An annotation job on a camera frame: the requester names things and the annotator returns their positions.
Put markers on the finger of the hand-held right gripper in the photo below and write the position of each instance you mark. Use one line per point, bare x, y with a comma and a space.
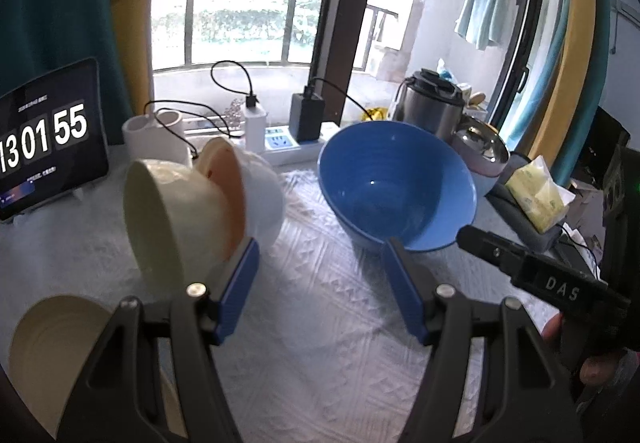
492, 250

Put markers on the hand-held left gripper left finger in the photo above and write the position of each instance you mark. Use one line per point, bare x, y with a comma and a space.
240, 288

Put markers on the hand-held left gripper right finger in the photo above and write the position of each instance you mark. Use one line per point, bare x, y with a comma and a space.
405, 288

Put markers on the beige bowl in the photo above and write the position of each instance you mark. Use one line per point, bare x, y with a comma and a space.
170, 223

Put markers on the large blue bowl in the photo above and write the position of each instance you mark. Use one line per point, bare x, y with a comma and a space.
390, 183

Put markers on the beige plate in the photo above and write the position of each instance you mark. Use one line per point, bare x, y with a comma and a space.
45, 348

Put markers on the person's right hand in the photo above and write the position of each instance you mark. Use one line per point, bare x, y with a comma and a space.
602, 370

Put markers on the grey cloth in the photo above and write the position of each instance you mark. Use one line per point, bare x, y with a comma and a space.
540, 238

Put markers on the light blue bowl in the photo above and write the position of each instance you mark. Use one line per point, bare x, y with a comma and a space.
484, 183

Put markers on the yellow tissue pack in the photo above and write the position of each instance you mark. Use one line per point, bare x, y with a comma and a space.
537, 195

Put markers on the white textured tablecloth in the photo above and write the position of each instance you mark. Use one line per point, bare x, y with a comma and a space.
325, 323

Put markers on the pink steel-lined bowl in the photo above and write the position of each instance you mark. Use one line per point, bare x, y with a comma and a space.
480, 143

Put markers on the white power strip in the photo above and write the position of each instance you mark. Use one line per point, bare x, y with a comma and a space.
280, 143

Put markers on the steel electric kettle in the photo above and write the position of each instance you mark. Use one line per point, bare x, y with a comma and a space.
430, 113

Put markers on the white charger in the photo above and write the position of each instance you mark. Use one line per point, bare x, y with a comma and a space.
255, 128

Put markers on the white double cup holder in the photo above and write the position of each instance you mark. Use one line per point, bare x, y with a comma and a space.
150, 138

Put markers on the yellow bag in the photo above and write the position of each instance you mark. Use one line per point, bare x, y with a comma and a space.
377, 114

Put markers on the black charger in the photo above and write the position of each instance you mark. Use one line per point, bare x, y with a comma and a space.
306, 118

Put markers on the blue bag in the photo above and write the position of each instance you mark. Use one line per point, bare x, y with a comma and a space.
446, 70

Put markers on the white tablet stand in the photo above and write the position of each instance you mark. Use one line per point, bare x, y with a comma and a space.
77, 195

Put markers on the yellow curtain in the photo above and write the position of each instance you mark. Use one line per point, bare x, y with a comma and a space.
127, 23
575, 48

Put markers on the light blue hanging towel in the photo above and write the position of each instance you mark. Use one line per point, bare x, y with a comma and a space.
485, 8

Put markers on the black tablet with clock display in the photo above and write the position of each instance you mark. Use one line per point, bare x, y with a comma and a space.
45, 133

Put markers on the white air conditioner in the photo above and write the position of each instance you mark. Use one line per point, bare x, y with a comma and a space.
627, 13

